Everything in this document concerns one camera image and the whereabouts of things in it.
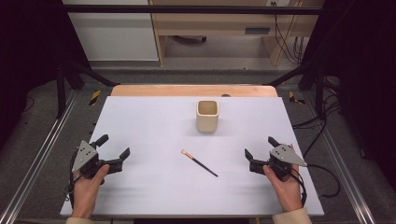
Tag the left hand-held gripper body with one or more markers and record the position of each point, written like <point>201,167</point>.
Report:
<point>84,155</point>

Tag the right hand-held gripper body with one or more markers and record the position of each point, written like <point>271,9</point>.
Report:
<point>285,154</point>

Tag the beige square cup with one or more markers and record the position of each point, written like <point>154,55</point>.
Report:
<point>207,121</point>

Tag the person's right hand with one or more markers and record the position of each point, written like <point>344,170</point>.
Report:
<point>288,193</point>

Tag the person's left hand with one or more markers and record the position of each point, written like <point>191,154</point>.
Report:
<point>85,194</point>

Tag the yellow-black floor tape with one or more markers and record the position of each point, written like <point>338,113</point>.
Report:
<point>95,97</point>
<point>292,97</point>

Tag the white table board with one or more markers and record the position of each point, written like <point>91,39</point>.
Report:
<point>162,186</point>

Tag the black metal stand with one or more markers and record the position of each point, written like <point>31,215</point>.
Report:
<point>319,93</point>
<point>61,93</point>

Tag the wooden table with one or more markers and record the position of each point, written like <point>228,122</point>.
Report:
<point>174,90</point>

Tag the white cabinet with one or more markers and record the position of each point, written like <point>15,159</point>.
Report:
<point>115,34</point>

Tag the black curtain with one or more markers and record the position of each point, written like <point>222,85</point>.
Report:
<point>28,46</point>
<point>364,62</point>

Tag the dark object under desk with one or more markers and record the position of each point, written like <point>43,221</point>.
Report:
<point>190,39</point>

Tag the light wooden desk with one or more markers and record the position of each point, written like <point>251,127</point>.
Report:
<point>218,23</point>

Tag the aluminium floor rail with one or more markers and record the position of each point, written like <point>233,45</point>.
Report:
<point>37,155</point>
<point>345,165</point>

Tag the black horizontal frame bar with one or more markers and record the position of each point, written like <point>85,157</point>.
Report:
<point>186,9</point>

